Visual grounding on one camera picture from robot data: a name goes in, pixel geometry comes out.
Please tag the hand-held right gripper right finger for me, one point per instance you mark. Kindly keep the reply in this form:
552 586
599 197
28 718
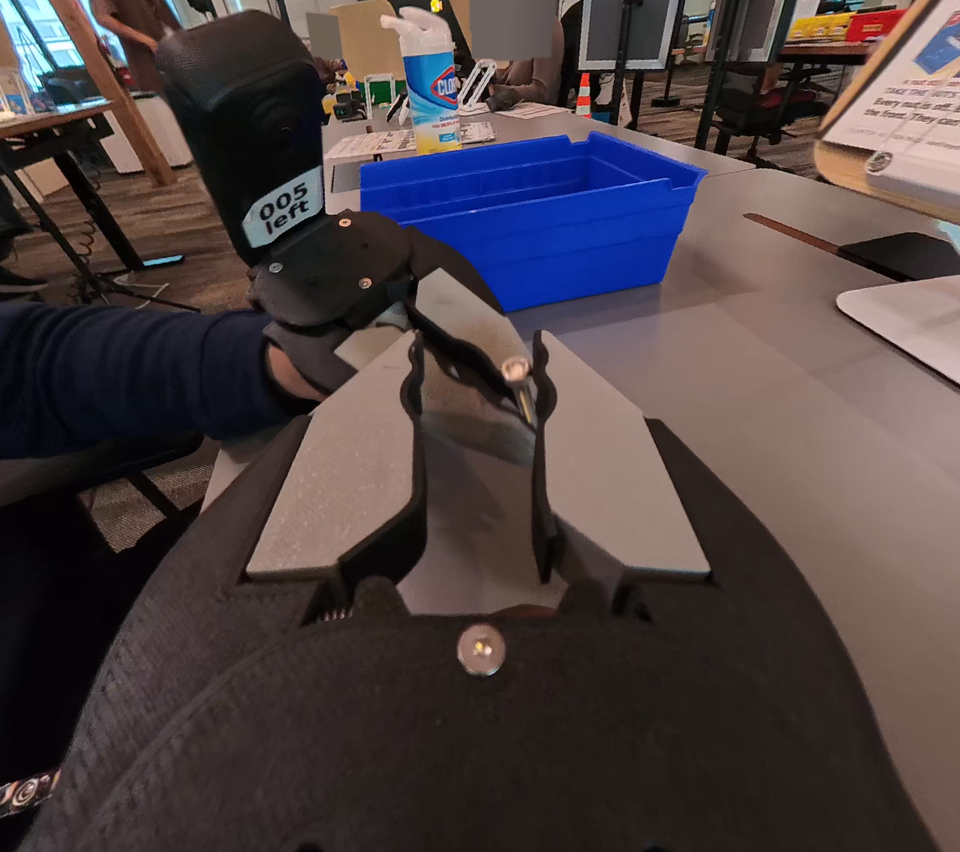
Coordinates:
615 492

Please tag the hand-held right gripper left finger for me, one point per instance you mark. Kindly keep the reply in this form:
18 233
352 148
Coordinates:
345 484

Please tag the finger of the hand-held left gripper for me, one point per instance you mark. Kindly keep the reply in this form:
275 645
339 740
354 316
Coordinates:
465 319
465 417

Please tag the steel bolt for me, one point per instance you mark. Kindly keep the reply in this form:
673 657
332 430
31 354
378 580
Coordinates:
517 370

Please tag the blue plastic bin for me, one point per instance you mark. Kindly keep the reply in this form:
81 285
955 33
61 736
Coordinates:
562 244

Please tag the person's left forearm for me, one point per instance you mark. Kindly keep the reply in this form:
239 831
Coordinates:
112 379

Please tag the person's left hand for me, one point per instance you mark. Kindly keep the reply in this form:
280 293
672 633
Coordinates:
292 379

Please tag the sleeved printed paper sheet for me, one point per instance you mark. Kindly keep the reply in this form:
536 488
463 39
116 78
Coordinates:
360 146

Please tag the green white box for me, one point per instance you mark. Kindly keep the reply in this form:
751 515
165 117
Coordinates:
379 90

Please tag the tan wooden board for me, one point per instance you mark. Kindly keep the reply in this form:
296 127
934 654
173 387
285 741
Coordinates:
459 4
360 41

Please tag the wooden desk black legs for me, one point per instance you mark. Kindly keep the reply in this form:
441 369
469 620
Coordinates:
45 116

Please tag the wipes canister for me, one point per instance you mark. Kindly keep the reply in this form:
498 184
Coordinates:
435 101

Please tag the white phone stand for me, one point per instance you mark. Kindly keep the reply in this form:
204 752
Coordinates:
463 104

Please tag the orange traffic cone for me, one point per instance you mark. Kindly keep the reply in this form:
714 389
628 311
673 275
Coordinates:
583 101

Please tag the black desk chair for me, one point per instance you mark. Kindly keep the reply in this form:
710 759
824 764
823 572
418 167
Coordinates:
75 469

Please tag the person's torso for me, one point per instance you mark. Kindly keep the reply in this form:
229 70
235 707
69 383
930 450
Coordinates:
45 642

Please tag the black office chair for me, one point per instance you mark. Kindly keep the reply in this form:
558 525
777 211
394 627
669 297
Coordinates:
750 94

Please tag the instruction sheet on stand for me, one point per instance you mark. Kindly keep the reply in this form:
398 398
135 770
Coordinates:
847 173

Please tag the yellow storage bins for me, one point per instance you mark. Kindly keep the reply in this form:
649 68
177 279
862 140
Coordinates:
817 26

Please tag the red storage bin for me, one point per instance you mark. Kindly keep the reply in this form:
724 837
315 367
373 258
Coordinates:
874 25

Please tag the wooden post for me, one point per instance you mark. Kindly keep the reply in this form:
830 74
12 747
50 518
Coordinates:
90 41

